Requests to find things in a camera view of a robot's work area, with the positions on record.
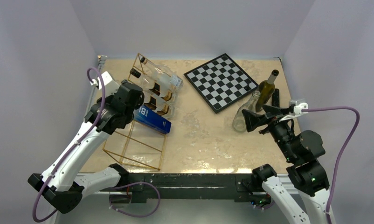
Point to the clear bottle gold black label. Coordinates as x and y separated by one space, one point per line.
155 86

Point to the clear bottle white label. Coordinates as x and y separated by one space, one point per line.
162 73

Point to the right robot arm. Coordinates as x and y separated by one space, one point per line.
305 173

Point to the blue square Blu bottle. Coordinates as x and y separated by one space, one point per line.
149 118

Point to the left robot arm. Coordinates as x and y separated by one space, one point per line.
60 184

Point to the black white chessboard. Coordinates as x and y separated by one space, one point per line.
220 82

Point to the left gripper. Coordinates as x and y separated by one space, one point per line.
139 101

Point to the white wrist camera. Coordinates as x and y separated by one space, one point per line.
110 85
295 109

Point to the black flat remote bar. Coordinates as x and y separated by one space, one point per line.
275 99

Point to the gold wire wine rack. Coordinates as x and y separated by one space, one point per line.
138 145

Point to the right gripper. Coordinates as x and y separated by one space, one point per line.
252 120

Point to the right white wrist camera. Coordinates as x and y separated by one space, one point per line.
295 109

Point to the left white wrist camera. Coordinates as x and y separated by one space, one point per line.
110 85

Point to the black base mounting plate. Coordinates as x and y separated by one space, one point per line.
237 187

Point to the dark green wine bottle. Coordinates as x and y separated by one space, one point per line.
266 89

